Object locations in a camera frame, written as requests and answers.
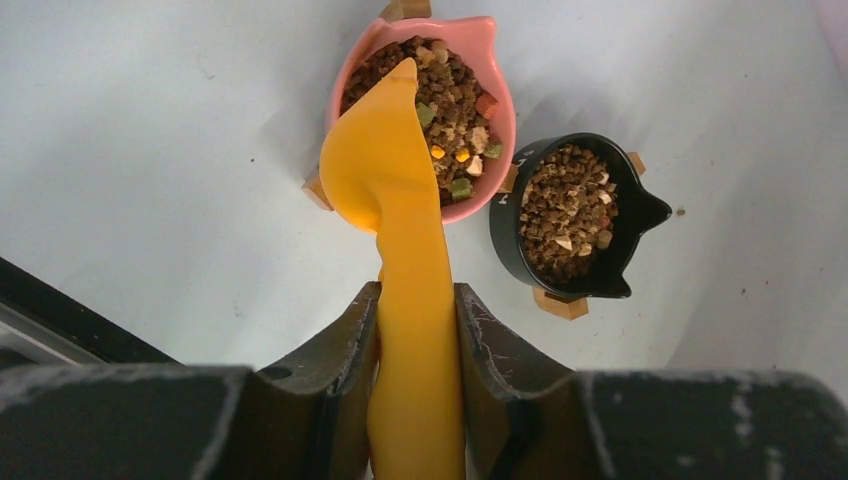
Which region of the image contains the kibble in pink bowl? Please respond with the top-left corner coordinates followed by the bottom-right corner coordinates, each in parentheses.
top-left (340, 36), bottom-right (503, 207)

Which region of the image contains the pink cat bowl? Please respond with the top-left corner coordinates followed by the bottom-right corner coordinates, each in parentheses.
top-left (325, 16), bottom-right (516, 225)

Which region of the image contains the kibble in black bowl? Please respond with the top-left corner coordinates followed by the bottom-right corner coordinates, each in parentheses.
top-left (519, 143), bottom-right (619, 285)

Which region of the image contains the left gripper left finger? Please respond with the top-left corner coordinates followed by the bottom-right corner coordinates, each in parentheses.
top-left (1, 282), bottom-right (381, 479)

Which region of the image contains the black pet bowl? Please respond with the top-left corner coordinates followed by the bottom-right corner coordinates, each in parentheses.
top-left (489, 133), bottom-right (672, 300)

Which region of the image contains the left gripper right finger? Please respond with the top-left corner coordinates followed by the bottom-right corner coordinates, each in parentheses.
top-left (455, 283), bottom-right (847, 479)

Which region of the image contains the yellow plastic scoop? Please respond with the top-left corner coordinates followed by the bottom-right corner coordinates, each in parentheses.
top-left (319, 59), bottom-right (465, 479)

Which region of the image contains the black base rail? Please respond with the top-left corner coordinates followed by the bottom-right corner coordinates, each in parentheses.
top-left (1, 259), bottom-right (175, 365)

